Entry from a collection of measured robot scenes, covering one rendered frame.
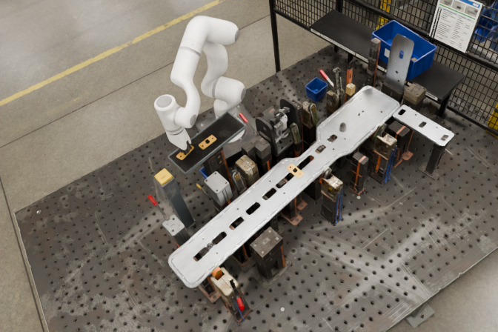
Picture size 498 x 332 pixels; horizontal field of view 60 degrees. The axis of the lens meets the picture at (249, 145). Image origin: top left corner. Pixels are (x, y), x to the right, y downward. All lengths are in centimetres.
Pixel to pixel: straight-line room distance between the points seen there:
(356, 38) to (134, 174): 151
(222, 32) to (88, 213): 129
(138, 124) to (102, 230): 152
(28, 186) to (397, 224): 282
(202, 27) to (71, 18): 363
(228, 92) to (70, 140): 210
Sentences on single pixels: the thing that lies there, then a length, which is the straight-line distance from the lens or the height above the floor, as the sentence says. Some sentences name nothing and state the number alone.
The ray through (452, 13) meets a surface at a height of 133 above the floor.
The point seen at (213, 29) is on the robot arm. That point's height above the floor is 161.
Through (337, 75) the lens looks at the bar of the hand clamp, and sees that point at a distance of 222.
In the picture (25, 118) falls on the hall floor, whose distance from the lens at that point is 441.
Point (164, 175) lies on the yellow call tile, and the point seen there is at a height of 116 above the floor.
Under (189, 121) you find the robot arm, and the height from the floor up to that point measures 148.
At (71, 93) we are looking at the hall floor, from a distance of 439.
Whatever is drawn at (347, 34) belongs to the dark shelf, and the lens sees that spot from 267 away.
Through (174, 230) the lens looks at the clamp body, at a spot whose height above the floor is 106.
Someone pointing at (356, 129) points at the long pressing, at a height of 100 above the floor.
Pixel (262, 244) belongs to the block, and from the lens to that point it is 187.
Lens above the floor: 273
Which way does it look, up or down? 53 degrees down
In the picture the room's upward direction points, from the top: 12 degrees counter-clockwise
